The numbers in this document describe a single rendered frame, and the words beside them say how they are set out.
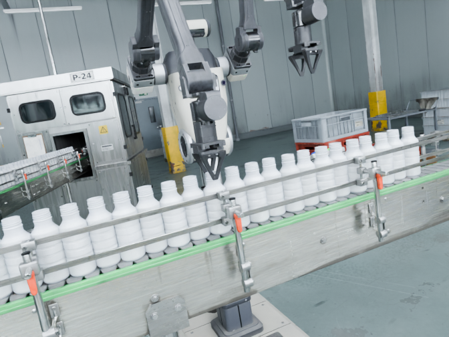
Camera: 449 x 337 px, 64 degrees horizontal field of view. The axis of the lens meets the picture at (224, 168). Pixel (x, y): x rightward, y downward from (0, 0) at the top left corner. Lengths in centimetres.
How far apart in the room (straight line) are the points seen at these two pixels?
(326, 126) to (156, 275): 262
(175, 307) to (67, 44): 1249
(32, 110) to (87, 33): 869
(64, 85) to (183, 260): 390
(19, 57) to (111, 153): 892
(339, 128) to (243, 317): 212
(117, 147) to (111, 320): 371
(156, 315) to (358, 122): 300
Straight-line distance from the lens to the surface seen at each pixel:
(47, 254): 91
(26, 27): 1333
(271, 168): 102
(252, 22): 161
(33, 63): 1311
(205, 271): 95
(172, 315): 97
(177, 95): 154
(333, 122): 340
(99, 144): 459
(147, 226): 91
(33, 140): 481
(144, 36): 138
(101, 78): 454
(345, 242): 116
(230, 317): 182
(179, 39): 98
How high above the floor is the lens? 132
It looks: 9 degrees down
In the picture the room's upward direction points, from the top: 9 degrees counter-clockwise
